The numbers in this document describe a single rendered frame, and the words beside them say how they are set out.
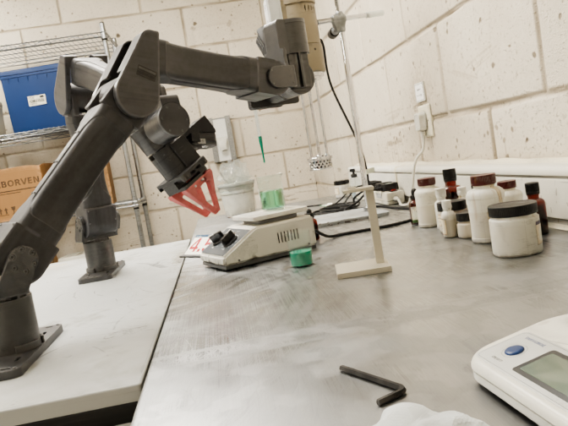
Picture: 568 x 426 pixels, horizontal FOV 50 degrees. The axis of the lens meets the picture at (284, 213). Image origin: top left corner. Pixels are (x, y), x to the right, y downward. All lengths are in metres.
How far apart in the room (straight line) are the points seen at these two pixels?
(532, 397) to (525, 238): 0.50
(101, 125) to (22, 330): 0.28
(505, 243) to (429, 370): 0.41
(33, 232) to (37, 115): 2.65
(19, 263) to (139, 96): 0.27
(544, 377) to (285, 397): 0.20
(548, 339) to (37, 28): 3.56
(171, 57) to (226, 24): 2.81
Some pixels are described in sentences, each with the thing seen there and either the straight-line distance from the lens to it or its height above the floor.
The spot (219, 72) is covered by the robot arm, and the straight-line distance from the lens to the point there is 0.96.
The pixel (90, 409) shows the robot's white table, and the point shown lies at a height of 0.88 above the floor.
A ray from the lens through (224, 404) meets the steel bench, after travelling 0.52.
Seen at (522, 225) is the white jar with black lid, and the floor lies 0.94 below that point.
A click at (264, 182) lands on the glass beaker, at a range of 1.21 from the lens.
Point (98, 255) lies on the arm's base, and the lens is 1.39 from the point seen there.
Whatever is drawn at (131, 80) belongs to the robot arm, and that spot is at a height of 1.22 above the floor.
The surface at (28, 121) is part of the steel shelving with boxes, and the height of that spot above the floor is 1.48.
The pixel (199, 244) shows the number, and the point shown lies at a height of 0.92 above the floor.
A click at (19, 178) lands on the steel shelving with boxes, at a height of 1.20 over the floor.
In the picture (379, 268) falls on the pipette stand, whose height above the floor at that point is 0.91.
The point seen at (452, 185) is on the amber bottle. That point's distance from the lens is 1.31.
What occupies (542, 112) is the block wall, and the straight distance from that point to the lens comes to 1.18.
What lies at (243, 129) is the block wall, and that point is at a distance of 3.64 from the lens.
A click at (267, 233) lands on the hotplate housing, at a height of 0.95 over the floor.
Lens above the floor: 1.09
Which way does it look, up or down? 5 degrees down
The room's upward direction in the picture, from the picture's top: 9 degrees counter-clockwise
